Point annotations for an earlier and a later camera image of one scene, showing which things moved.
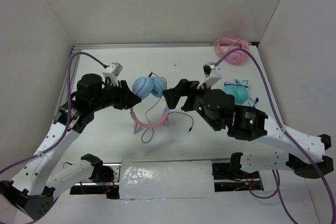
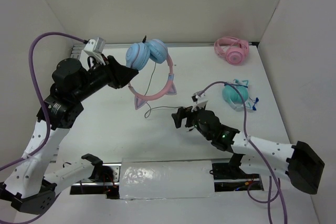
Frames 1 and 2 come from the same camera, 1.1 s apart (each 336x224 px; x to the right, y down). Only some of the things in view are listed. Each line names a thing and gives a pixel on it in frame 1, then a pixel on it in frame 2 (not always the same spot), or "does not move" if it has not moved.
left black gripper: [126, 98] → [118, 75]
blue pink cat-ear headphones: [143, 87] → [138, 56]
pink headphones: [223, 45] does not move
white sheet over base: [166, 179] does not move
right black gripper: [186, 87] → [183, 113]
